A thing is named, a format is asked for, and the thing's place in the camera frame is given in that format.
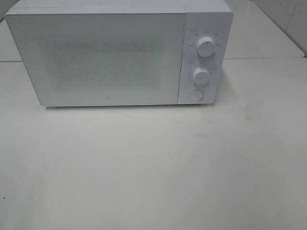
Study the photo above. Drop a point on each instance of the round white door-release button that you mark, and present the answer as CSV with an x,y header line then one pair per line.
x,y
196,95

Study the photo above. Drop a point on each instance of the white timer knob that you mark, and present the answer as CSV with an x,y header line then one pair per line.
x,y
201,76

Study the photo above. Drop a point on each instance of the white microwave door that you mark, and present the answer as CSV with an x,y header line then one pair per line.
x,y
102,59

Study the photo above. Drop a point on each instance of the upper white power knob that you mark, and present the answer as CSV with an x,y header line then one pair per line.
x,y
205,45

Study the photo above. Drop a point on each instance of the white microwave oven body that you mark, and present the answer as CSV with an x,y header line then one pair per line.
x,y
202,17

